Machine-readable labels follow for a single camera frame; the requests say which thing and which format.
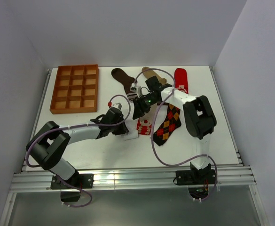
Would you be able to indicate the beige and red reindeer sock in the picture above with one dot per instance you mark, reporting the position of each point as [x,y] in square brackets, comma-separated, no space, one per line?
[144,124]

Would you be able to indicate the aluminium rail frame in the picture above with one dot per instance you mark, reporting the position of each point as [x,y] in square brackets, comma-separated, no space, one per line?
[133,185]

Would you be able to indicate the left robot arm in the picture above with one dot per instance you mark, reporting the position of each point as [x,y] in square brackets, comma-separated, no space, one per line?
[49,144]

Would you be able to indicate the white sock with black stripes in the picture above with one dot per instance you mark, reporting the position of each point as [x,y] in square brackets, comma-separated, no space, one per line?
[130,135]

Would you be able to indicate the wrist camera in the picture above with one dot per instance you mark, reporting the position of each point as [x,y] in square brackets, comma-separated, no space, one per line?
[115,105]
[136,89]

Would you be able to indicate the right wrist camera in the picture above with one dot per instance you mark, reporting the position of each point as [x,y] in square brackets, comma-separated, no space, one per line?
[136,89]

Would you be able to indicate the orange compartment tray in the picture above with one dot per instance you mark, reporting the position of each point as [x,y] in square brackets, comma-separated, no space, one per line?
[75,89]

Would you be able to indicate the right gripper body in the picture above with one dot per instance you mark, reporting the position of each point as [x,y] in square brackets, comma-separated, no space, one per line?
[145,102]

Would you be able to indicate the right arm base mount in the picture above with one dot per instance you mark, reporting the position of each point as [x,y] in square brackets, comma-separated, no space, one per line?
[201,178]

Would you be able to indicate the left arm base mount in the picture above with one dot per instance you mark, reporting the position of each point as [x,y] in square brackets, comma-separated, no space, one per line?
[71,189]

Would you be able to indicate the tan sock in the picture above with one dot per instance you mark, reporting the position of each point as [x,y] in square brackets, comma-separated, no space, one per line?
[148,73]

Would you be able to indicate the black orange argyle sock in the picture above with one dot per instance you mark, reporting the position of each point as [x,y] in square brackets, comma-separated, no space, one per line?
[170,124]

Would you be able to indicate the dark brown sock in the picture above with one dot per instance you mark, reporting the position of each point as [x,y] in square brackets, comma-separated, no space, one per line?
[126,80]

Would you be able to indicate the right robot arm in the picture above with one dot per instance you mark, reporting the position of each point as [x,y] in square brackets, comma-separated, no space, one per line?
[199,117]

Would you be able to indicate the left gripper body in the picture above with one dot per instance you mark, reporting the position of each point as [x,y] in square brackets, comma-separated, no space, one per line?
[118,129]

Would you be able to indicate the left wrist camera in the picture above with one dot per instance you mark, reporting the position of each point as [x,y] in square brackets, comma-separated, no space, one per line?
[115,105]

